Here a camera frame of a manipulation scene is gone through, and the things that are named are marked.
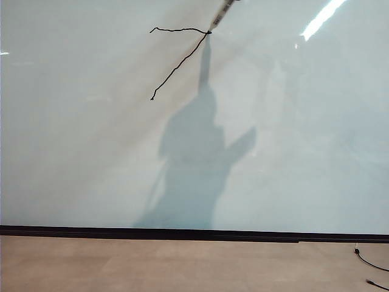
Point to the white marker pen black cap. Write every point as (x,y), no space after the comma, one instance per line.
(221,13)

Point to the black table frame rail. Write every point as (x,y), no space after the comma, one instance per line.
(152,238)

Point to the whiteboard with black frame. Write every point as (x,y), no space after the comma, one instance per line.
(91,152)

